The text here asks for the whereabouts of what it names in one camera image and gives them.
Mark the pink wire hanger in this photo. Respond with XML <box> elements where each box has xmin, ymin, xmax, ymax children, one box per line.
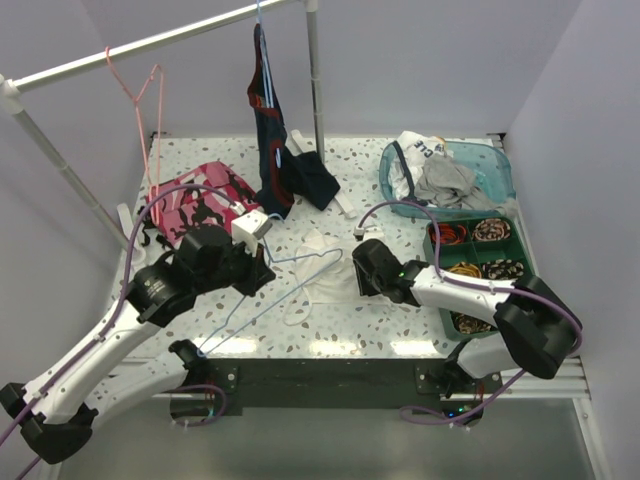
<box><xmin>104</xmin><ymin>46</ymin><xmax>166</xmax><ymax>226</ymax></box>

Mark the beige black rolled belt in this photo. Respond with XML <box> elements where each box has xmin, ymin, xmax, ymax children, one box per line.
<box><xmin>481</xmin><ymin>259</ymin><xmax>526</xmax><ymax>280</ymax></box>

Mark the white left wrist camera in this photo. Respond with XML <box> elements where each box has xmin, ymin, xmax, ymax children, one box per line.
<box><xmin>231</xmin><ymin>210</ymin><xmax>272</xmax><ymax>256</ymax></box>

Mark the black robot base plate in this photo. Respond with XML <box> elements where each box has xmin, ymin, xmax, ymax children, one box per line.
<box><xmin>169</xmin><ymin>358</ymin><xmax>502</xmax><ymax>423</ymax></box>

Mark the orange black rolled belt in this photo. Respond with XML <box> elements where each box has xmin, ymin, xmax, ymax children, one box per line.
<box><xmin>428</xmin><ymin>223</ymin><xmax>470</xmax><ymax>246</ymax></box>

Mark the green compartment tray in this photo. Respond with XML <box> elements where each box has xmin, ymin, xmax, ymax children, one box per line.
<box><xmin>422</xmin><ymin>214</ymin><xmax>539</xmax><ymax>342</ymax></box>

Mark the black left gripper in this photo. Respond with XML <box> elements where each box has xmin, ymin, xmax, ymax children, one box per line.
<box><xmin>196</xmin><ymin>236</ymin><xmax>276</xmax><ymax>297</ymax></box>

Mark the blue hanger with navy top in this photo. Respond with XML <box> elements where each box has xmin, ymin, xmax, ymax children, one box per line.
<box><xmin>255</xmin><ymin>0</ymin><xmax>284</xmax><ymax>169</ymax></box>

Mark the navy maroon tank top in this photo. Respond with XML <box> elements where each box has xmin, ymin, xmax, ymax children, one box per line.
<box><xmin>247</xmin><ymin>24</ymin><xmax>294</xmax><ymax>219</ymax></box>

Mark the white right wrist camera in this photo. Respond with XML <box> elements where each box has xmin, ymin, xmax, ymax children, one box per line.
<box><xmin>353</xmin><ymin>225</ymin><xmax>385</xmax><ymax>242</ymax></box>

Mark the light blue wire hanger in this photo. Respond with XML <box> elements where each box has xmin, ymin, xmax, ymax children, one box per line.
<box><xmin>199</xmin><ymin>220</ymin><xmax>346</xmax><ymax>358</ymax></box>

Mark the dark navy folded garment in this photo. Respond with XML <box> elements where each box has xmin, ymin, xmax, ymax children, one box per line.
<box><xmin>281</xmin><ymin>151</ymin><xmax>340</xmax><ymax>211</ymax></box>

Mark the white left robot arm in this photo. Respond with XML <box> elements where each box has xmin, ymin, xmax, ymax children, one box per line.
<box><xmin>1</xmin><ymin>217</ymin><xmax>275</xmax><ymax>464</ymax></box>

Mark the silver clothes rack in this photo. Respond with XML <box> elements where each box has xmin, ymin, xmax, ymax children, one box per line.
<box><xmin>1</xmin><ymin>1</ymin><xmax>326</xmax><ymax>251</ymax></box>

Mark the yellow black rolled belt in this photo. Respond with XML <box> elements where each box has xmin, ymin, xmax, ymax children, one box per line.
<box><xmin>447</xmin><ymin>262</ymin><xmax>483</xmax><ymax>279</ymax></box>

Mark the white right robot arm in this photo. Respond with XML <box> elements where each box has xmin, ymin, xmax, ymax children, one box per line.
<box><xmin>352</xmin><ymin>239</ymin><xmax>582</xmax><ymax>393</ymax></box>

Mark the pink black rolled belt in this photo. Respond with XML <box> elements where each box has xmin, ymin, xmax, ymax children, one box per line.
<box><xmin>472</xmin><ymin>218</ymin><xmax>512</xmax><ymax>242</ymax></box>

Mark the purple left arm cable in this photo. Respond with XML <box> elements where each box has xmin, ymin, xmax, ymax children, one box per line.
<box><xmin>0</xmin><ymin>183</ymin><xmax>244</xmax><ymax>480</ymax></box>

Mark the pink camouflage garment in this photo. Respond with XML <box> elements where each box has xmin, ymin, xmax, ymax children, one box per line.
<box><xmin>141</xmin><ymin>161</ymin><xmax>259</xmax><ymax>249</ymax></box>

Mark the brown patterned rolled belt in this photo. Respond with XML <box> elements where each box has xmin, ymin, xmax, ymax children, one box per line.
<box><xmin>451</xmin><ymin>312</ymin><xmax>496</xmax><ymax>335</ymax></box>

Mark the grey crumpled garment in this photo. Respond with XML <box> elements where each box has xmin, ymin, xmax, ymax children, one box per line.
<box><xmin>413</xmin><ymin>156</ymin><xmax>517</xmax><ymax>217</ymax></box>

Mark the white printed shirt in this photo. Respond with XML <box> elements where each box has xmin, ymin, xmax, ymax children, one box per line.
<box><xmin>388</xmin><ymin>130</ymin><xmax>448</xmax><ymax>200</ymax></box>

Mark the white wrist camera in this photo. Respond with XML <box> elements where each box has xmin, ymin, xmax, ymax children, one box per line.
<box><xmin>353</xmin><ymin>225</ymin><xmax>385</xmax><ymax>242</ymax></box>
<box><xmin>231</xmin><ymin>210</ymin><xmax>272</xmax><ymax>256</ymax></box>

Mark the teal plastic laundry basket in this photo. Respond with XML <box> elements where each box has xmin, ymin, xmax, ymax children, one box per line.
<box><xmin>378</xmin><ymin>139</ymin><xmax>516</xmax><ymax>221</ymax></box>

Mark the white tank top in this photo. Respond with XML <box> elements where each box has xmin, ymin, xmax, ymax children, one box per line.
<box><xmin>282</xmin><ymin>229</ymin><xmax>391</xmax><ymax>327</ymax></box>

